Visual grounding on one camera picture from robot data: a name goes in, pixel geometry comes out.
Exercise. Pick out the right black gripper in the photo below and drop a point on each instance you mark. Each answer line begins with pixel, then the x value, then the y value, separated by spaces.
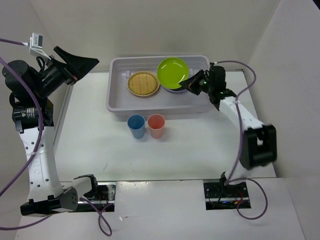
pixel 190 84

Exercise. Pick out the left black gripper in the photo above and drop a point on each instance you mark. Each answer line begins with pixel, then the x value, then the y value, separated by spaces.
pixel 80 66

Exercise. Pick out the lavender plastic plate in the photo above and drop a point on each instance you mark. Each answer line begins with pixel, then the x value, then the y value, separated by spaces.
pixel 175 91

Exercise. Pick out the green plate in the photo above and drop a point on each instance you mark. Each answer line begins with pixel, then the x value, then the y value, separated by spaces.
pixel 171 71

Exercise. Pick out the woven bamboo round plate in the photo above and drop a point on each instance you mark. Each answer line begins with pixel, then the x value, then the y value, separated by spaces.
pixel 143 83

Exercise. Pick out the coral plastic cup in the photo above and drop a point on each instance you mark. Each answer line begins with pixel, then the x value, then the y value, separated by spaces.
pixel 156 125

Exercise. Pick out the blue plastic cup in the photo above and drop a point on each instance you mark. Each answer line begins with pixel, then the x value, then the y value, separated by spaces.
pixel 136 124

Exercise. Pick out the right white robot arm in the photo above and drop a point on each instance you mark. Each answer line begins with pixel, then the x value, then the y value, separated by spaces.
pixel 258 141

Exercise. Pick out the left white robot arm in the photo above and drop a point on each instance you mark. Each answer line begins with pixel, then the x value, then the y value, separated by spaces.
pixel 32 114

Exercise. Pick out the lavender plastic bin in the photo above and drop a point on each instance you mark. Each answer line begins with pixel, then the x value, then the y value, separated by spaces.
pixel 121 102

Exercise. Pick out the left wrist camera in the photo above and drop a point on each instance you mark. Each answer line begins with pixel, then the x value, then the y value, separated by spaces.
pixel 35 46

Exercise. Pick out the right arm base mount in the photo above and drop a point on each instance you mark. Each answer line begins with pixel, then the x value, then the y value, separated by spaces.
pixel 219 198

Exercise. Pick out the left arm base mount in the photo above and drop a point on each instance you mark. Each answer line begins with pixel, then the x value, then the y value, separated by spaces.
pixel 103 198

